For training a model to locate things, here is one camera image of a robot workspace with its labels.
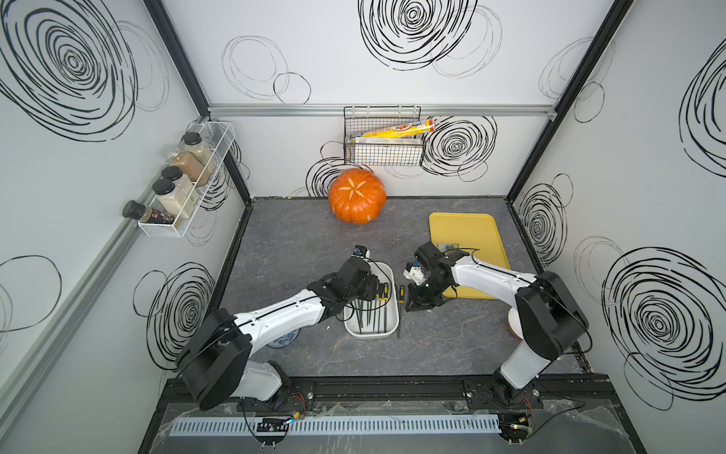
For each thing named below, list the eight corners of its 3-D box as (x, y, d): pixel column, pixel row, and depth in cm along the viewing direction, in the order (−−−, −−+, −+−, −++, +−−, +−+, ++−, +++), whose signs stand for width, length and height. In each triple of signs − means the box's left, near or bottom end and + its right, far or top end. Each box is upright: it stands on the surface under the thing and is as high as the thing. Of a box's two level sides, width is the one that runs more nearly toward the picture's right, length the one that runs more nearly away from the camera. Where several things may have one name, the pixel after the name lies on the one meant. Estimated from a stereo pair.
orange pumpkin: (326, 221, 115) (321, 193, 103) (348, 193, 126) (346, 165, 114) (367, 237, 110) (366, 210, 97) (386, 207, 120) (388, 178, 108)
